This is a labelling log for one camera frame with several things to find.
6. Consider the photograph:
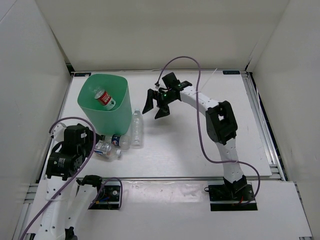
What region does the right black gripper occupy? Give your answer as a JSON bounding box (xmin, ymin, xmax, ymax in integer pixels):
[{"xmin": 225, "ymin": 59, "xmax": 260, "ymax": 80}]
[{"xmin": 142, "ymin": 89, "xmax": 177, "ymax": 120}]

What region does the clear plastic bottle white cap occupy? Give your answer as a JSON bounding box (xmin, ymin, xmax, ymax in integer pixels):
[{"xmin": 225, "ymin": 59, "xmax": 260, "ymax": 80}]
[{"xmin": 131, "ymin": 108, "xmax": 144, "ymax": 149}]

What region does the blue white label clear bottle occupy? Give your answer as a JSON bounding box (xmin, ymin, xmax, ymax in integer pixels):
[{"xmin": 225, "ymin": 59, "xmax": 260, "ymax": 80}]
[{"xmin": 94, "ymin": 141, "xmax": 122, "ymax": 160}]

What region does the red label plastic bottle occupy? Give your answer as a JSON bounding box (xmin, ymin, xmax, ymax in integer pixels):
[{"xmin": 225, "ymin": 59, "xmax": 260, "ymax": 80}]
[{"xmin": 93, "ymin": 86, "xmax": 116, "ymax": 111}]

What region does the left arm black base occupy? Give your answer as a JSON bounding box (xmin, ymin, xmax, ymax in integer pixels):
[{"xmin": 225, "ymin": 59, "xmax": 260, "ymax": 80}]
[{"xmin": 88, "ymin": 177, "xmax": 124, "ymax": 210}]

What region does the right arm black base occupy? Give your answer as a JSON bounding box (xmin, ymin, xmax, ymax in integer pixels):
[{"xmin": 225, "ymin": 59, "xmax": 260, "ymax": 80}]
[{"xmin": 203, "ymin": 184, "xmax": 258, "ymax": 212}]

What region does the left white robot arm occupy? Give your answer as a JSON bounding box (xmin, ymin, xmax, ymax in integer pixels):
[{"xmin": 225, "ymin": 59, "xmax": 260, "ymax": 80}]
[{"xmin": 34, "ymin": 124, "xmax": 105, "ymax": 240}]

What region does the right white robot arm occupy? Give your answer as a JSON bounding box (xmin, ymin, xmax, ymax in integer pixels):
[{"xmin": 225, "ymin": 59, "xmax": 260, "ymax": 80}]
[{"xmin": 142, "ymin": 72, "xmax": 248, "ymax": 200}]

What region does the green plastic bin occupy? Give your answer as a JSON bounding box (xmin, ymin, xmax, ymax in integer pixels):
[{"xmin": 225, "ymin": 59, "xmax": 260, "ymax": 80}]
[{"xmin": 77, "ymin": 74, "xmax": 132, "ymax": 135}]

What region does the Pepsi label plastic bottle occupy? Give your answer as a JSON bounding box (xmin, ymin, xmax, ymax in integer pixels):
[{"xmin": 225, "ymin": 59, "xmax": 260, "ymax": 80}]
[{"xmin": 101, "ymin": 134, "xmax": 131, "ymax": 150}]

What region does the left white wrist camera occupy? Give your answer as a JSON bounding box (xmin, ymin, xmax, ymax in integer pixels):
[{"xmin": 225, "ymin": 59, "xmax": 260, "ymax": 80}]
[{"xmin": 50, "ymin": 123, "xmax": 67, "ymax": 142}]

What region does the white cable tie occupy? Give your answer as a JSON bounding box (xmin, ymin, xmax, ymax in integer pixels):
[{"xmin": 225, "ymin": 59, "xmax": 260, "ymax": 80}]
[{"xmin": 197, "ymin": 68, "xmax": 218, "ymax": 93}]

